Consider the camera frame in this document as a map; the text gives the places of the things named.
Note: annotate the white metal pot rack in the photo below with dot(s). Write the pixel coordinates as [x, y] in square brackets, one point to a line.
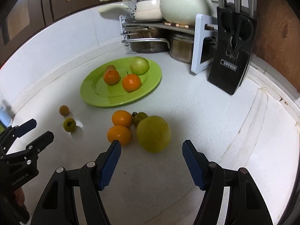
[205, 28]

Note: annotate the orange tangerine with stem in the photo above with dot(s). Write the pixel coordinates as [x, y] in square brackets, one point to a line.
[131, 82]

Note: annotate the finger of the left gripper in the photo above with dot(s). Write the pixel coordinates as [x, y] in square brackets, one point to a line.
[25, 125]
[36, 146]

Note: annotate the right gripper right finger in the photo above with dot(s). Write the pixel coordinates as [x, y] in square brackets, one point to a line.
[246, 204]

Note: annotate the wooden cutting board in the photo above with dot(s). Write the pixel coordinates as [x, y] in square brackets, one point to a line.
[277, 37]

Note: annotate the steel pan under rack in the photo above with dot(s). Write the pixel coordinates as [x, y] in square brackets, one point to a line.
[145, 39]

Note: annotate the white ceramic pot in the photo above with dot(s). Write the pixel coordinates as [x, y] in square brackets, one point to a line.
[185, 11]

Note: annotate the brown longan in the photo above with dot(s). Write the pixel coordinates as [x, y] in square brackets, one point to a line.
[110, 67]
[64, 110]

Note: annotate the steel pot under rack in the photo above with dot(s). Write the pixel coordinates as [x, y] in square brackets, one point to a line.
[181, 47]

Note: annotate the yellow-green apple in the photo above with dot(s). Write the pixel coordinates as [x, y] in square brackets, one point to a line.
[153, 134]

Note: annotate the dark green tomato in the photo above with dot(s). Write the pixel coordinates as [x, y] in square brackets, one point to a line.
[137, 117]

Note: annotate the black knife block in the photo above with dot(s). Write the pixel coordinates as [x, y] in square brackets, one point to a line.
[236, 32]

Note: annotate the small green tomato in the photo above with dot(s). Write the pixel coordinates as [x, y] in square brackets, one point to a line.
[69, 125]

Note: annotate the person's hand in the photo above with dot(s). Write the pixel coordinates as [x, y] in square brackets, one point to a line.
[20, 198]

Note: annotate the large green apple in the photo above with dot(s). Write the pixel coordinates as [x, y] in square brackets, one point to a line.
[139, 65]

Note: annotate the brown window frame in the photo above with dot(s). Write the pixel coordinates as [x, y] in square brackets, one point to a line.
[22, 19]

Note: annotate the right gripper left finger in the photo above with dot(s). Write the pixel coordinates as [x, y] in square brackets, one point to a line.
[57, 202]

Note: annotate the cream saucepan lower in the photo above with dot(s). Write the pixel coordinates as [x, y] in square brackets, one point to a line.
[144, 11]

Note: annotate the white pump bottle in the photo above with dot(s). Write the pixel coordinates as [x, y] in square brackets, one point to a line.
[5, 118]

